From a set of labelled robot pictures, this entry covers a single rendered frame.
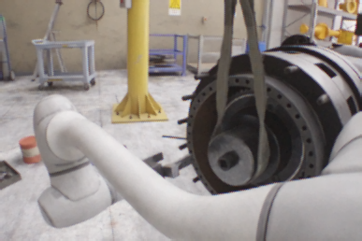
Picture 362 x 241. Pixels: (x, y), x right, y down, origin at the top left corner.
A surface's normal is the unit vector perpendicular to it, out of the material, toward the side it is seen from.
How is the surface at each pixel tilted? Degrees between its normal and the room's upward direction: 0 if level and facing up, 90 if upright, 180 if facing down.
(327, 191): 30
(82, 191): 60
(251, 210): 48
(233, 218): 54
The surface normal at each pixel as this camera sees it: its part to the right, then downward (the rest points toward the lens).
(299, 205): -0.64, -0.72
